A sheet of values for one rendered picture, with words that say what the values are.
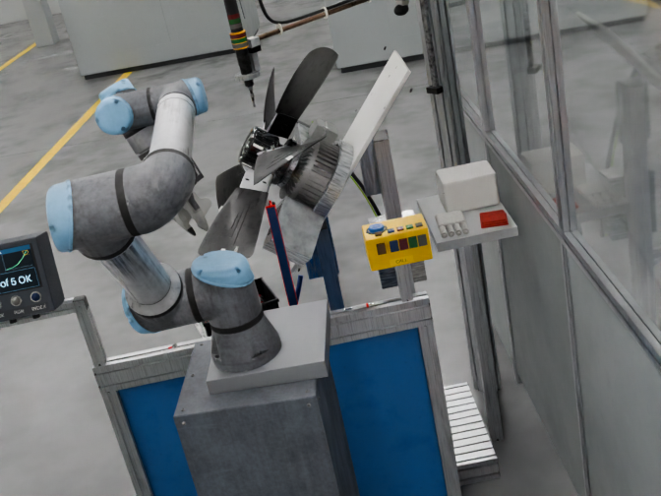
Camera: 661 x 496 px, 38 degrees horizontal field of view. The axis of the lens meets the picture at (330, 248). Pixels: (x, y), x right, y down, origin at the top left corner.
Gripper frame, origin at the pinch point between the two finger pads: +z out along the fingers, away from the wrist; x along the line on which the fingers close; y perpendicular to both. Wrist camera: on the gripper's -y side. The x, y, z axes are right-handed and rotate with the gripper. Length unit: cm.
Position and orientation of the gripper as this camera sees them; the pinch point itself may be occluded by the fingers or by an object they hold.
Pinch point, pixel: (196, 229)
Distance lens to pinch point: 210.2
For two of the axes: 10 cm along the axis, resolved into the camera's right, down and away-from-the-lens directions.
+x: -6.7, 2.2, 7.0
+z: 5.1, 8.3, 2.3
